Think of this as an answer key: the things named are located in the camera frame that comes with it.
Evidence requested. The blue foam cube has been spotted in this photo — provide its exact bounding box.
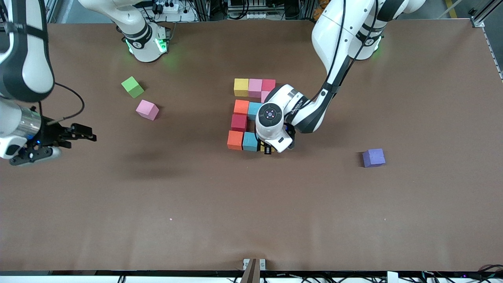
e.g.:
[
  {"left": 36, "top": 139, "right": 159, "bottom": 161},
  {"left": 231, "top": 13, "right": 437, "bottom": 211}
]
[
  {"left": 248, "top": 102, "right": 263, "bottom": 121},
  {"left": 242, "top": 132, "right": 259, "bottom": 152}
]

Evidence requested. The green foam cube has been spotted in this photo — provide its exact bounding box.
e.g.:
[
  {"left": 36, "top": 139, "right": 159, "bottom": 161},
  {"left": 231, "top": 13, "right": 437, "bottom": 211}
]
[{"left": 121, "top": 76, "right": 145, "bottom": 99}]

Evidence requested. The purple foam cube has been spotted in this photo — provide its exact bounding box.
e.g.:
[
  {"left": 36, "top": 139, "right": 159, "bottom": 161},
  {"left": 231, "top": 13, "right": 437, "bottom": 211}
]
[{"left": 362, "top": 149, "right": 386, "bottom": 168}]

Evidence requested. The white power strip with plugs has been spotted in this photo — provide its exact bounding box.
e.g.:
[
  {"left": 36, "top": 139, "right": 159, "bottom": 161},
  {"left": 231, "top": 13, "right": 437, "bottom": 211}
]
[{"left": 151, "top": 1, "right": 180, "bottom": 14}]

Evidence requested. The grey metal table bracket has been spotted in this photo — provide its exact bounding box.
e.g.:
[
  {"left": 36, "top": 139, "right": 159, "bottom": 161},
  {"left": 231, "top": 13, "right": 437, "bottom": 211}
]
[{"left": 243, "top": 258, "right": 266, "bottom": 271}]

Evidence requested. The aluminium frame profile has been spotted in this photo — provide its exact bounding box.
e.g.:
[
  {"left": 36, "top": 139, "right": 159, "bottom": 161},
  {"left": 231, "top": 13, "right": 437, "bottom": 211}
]
[
  {"left": 44, "top": 0, "right": 59, "bottom": 23},
  {"left": 468, "top": 0, "right": 503, "bottom": 28}
]

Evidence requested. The brown upright post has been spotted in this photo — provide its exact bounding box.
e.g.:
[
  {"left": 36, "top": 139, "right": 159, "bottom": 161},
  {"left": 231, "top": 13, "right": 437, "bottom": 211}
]
[{"left": 240, "top": 258, "right": 261, "bottom": 283}]

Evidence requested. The aluminium table edge rail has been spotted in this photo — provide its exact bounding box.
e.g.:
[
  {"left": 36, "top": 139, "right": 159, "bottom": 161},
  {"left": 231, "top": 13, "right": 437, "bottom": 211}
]
[{"left": 483, "top": 27, "right": 503, "bottom": 81}]

